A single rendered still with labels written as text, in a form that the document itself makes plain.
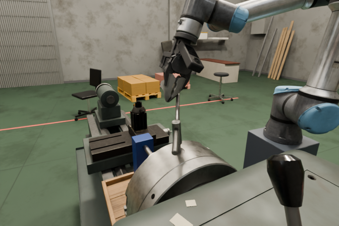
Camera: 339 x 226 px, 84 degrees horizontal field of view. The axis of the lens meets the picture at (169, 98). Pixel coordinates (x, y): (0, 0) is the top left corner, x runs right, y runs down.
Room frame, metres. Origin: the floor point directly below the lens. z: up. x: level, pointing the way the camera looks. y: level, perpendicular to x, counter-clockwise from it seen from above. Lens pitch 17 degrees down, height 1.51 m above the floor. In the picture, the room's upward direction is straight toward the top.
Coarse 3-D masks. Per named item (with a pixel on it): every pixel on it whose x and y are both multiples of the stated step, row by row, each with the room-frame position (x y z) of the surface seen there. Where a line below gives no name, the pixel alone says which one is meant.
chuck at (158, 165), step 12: (168, 144) 0.46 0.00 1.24; (192, 144) 0.47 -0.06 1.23; (156, 156) 0.42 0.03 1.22; (168, 156) 0.41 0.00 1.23; (180, 156) 0.40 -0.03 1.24; (192, 156) 0.40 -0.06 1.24; (216, 156) 0.43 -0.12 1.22; (144, 168) 0.41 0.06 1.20; (156, 168) 0.39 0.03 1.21; (168, 168) 0.37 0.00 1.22; (132, 180) 0.40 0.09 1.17; (144, 180) 0.38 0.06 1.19; (156, 180) 0.36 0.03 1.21; (132, 192) 0.38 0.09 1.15; (144, 192) 0.35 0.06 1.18; (132, 204) 0.36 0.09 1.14
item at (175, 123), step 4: (176, 120) 0.43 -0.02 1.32; (172, 124) 0.42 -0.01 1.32; (176, 124) 0.41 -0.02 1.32; (180, 124) 0.42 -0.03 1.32; (172, 128) 0.42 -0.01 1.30; (176, 128) 0.41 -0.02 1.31; (180, 128) 0.42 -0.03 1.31; (180, 132) 0.42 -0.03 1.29; (180, 136) 0.42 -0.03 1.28; (180, 140) 0.42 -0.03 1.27; (180, 144) 0.42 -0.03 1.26; (180, 148) 0.42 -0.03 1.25; (180, 152) 0.42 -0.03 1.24
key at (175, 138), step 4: (176, 96) 0.58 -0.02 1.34; (176, 100) 0.55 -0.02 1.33; (176, 104) 0.53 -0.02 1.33; (176, 108) 0.51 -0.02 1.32; (176, 112) 0.50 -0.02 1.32; (176, 116) 0.48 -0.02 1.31; (176, 132) 0.40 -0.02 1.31; (176, 136) 0.38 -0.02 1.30; (176, 140) 0.36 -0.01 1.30; (176, 144) 0.35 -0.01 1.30; (172, 148) 0.34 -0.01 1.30; (176, 148) 0.33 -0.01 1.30; (172, 152) 0.33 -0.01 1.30; (176, 152) 0.33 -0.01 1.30
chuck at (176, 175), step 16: (192, 160) 0.39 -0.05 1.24; (208, 160) 0.39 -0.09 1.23; (224, 160) 0.44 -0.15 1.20; (176, 176) 0.35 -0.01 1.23; (192, 176) 0.35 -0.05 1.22; (208, 176) 0.37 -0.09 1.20; (224, 176) 0.40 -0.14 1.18; (160, 192) 0.32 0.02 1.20; (176, 192) 0.33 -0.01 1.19; (144, 208) 0.32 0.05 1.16
